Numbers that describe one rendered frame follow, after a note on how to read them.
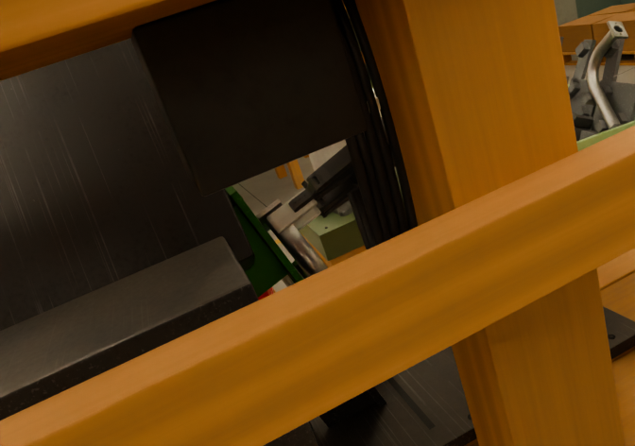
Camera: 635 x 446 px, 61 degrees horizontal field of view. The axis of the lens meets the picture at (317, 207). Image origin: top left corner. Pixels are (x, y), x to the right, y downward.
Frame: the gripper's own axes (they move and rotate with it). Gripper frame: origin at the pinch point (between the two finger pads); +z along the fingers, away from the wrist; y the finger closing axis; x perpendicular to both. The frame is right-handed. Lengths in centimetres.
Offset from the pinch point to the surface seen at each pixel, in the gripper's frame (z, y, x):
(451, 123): -12.6, 31.1, 15.6
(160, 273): 18.0, 11.5, 0.2
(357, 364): 5.9, 28.4, 25.5
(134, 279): 21.1, 10.8, -1.6
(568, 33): -406, -452, -168
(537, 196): -14.2, 28.6, 24.3
